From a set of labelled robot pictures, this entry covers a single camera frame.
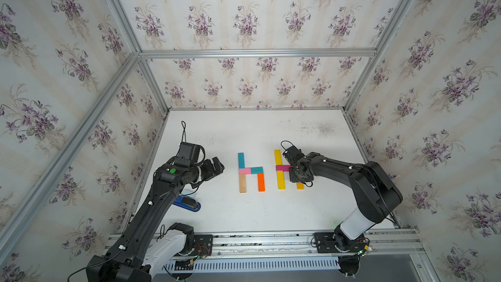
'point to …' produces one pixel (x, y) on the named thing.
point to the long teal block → (241, 160)
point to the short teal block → (255, 170)
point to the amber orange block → (300, 186)
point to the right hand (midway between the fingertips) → (300, 179)
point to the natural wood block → (242, 183)
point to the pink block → (244, 171)
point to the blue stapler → (188, 203)
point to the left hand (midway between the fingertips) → (218, 172)
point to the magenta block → (283, 168)
